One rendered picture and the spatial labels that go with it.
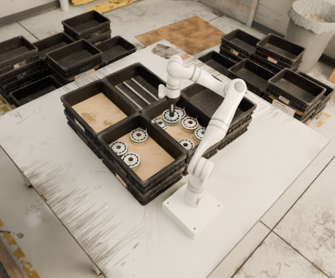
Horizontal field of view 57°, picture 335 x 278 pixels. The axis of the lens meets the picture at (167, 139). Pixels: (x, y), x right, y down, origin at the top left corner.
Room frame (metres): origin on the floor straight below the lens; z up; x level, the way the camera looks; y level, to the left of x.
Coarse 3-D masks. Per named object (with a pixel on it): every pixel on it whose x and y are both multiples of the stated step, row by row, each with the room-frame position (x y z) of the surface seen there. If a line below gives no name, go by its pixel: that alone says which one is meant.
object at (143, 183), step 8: (128, 120) 1.21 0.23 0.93; (112, 128) 1.14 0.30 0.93; (104, 144) 1.02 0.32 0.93; (176, 144) 1.07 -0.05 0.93; (112, 152) 0.97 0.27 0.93; (184, 152) 1.02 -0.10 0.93; (120, 160) 0.93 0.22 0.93; (176, 160) 0.96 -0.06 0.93; (128, 168) 0.88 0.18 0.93; (168, 168) 0.91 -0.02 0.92; (136, 176) 0.84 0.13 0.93; (152, 176) 0.85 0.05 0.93; (144, 184) 0.80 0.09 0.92
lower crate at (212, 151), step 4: (216, 144) 1.19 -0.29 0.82; (212, 148) 1.16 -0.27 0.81; (216, 148) 1.20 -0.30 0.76; (208, 152) 1.14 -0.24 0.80; (212, 152) 1.19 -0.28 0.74; (216, 152) 1.21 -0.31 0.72; (204, 156) 1.14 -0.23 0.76; (208, 156) 1.17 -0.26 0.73; (184, 164) 1.02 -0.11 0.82; (188, 164) 1.02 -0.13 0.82; (184, 168) 1.03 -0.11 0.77; (184, 172) 1.03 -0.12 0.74
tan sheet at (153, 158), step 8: (128, 136) 1.18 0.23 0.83; (128, 144) 1.12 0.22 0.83; (144, 144) 1.13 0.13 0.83; (152, 144) 1.14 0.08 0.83; (128, 152) 1.06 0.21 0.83; (136, 152) 1.07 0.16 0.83; (144, 152) 1.07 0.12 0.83; (152, 152) 1.08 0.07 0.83; (160, 152) 1.08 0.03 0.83; (144, 160) 1.02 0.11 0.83; (152, 160) 1.02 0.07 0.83; (160, 160) 1.03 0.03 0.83; (168, 160) 1.03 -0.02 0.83; (144, 168) 0.96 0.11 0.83; (152, 168) 0.97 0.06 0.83; (160, 168) 0.97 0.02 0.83; (144, 176) 0.91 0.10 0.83
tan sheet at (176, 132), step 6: (186, 114) 1.41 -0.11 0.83; (168, 126) 1.29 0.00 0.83; (174, 126) 1.29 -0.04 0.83; (180, 126) 1.30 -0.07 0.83; (198, 126) 1.31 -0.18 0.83; (168, 132) 1.24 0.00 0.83; (174, 132) 1.24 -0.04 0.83; (180, 132) 1.25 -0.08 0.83; (186, 132) 1.25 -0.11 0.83; (192, 132) 1.25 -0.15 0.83; (174, 138) 1.19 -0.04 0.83; (180, 138) 1.20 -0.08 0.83; (192, 138) 1.21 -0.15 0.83
